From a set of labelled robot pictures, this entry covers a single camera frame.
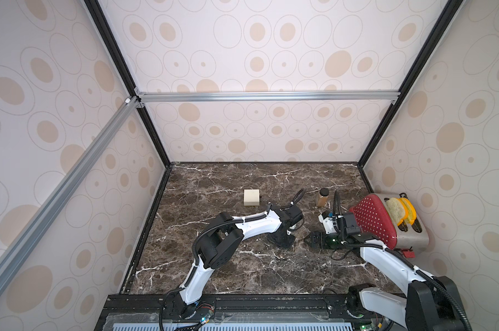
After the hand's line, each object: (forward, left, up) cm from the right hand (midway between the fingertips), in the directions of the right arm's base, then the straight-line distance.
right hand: (313, 241), depth 86 cm
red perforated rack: (+6, -22, +9) cm, 25 cm away
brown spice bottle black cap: (+19, -6, +4) cm, 21 cm away
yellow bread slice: (+5, -32, +16) cm, 36 cm away
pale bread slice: (+7, -29, +15) cm, 34 cm away
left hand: (-3, +10, -2) cm, 11 cm away
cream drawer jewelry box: (+22, +28, -1) cm, 36 cm away
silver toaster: (0, -33, +12) cm, 35 cm away
